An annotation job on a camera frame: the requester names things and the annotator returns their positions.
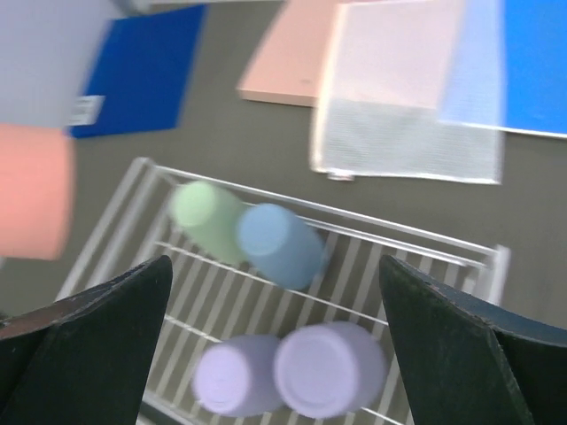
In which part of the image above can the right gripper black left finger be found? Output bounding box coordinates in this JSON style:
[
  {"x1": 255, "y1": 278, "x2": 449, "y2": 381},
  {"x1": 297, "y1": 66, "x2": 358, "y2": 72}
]
[{"x1": 1, "y1": 255, "x2": 173, "y2": 424}]

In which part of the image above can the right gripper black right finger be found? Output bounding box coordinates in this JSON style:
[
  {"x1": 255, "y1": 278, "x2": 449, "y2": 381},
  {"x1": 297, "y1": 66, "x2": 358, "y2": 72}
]
[{"x1": 378, "y1": 255, "x2": 566, "y2": 424}]

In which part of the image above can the pink cup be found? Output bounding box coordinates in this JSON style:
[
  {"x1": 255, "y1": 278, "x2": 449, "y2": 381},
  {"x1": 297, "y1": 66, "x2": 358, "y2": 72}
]
[{"x1": 1, "y1": 123, "x2": 75, "y2": 260}]

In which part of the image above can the blue cup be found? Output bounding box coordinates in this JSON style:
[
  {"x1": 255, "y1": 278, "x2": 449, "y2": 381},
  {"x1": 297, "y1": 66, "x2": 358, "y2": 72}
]
[{"x1": 237, "y1": 203, "x2": 329, "y2": 290}]

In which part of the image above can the large purple cup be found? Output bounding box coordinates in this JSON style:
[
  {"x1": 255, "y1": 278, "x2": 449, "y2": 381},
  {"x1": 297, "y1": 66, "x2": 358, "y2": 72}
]
[{"x1": 274, "y1": 321, "x2": 387, "y2": 420}]

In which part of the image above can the small purple cup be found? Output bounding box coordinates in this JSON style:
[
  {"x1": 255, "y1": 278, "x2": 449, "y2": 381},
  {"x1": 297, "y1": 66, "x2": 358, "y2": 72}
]
[{"x1": 191, "y1": 335, "x2": 284, "y2": 418}]

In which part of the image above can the green cup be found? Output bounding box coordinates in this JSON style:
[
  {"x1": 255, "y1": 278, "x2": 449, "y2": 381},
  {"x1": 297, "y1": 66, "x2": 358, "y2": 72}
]
[{"x1": 169, "y1": 181, "x2": 247, "y2": 267}]

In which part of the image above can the white mesh bag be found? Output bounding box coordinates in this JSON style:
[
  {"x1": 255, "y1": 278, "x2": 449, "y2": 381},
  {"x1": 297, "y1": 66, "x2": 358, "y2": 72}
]
[{"x1": 310, "y1": 1, "x2": 506, "y2": 184}]

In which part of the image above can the dark blue folder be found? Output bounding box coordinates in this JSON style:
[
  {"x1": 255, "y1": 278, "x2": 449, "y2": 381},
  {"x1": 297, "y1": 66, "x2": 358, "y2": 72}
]
[{"x1": 67, "y1": 4, "x2": 207, "y2": 139}]

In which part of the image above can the light blue folder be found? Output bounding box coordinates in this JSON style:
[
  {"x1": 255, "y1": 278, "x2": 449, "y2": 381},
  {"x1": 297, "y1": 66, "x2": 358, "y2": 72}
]
[{"x1": 438, "y1": 1, "x2": 566, "y2": 138}]

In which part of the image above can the pink board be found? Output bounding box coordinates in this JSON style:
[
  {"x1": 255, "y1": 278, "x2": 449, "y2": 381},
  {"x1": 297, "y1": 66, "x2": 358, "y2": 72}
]
[{"x1": 235, "y1": 0, "x2": 462, "y2": 110}]

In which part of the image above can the white wire dish rack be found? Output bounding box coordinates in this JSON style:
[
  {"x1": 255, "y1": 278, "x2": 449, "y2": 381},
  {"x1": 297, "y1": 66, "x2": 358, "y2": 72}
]
[{"x1": 59, "y1": 158, "x2": 510, "y2": 424}]

